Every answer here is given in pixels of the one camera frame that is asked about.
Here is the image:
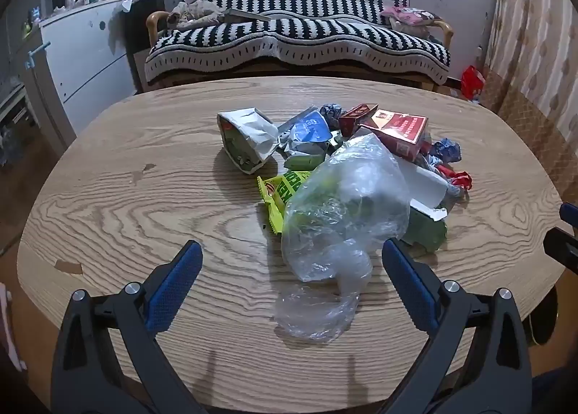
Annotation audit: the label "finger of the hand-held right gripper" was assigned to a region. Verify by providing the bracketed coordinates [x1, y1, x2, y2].
[559, 203, 578, 229]
[543, 227, 578, 277]

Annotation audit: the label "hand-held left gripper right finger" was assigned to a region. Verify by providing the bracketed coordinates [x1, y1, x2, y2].
[381, 238, 534, 414]

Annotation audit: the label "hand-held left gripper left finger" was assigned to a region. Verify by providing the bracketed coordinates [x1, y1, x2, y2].
[51, 240, 208, 414]

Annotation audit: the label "green box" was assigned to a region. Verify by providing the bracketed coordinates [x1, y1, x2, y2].
[402, 208, 449, 253]

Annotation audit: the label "black trash bin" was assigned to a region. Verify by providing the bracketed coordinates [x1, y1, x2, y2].
[526, 292, 559, 345]

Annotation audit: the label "clear plastic bag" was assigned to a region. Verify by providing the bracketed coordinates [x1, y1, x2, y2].
[275, 133, 411, 343]

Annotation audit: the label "white cardboard box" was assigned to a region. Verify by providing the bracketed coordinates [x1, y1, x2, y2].
[397, 156, 449, 221]

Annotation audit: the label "red wrapper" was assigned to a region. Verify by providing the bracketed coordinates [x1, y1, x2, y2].
[436, 163, 473, 191]

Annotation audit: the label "blue silver wrapper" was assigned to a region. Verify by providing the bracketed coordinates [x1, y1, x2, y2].
[320, 103, 342, 128]
[429, 138, 462, 164]

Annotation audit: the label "yellow green snack wrapper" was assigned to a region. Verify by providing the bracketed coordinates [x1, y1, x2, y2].
[257, 170, 312, 234]

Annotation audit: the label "red cigarette carton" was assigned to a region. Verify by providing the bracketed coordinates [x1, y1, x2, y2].
[359, 111, 430, 161]

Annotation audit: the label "pale green packet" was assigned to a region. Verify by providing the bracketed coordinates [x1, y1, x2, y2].
[284, 153, 330, 171]

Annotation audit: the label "white green snack bag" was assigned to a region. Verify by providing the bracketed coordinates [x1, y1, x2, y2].
[217, 108, 280, 175]

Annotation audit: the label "small dark red box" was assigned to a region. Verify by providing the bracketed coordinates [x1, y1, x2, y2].
[338, 103, 379, 138]

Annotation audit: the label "blue white foil wrapper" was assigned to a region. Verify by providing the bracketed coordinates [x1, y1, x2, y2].
[277, 109, 335, 156]

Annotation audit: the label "beige patterned curtain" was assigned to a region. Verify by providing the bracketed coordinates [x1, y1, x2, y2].
[483, 0, 578, 198]

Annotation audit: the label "red bag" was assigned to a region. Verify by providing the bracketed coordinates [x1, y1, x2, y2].
[461, 65, 486, 101]

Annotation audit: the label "white shelf rack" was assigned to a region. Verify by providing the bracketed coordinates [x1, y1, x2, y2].
[0, 80, 33, 162]

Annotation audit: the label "white dresser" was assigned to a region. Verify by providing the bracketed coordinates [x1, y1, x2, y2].
[38, 0, 136, 135]

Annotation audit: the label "pink cushion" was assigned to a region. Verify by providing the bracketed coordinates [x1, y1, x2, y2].
[380, 5, 441, 27]

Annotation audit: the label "wooden sofa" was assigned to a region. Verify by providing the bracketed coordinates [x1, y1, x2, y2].
[145, 0, 453, 92]

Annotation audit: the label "black white patterned sofa cover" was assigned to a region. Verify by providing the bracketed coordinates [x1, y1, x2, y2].
[145, 0, 452, 85]

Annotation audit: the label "beige clothes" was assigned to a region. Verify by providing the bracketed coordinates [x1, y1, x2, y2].
[168, 1, 227, 31]

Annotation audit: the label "pale blue handle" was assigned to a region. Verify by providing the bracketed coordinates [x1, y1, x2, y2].
[25, 41, 48, 69]

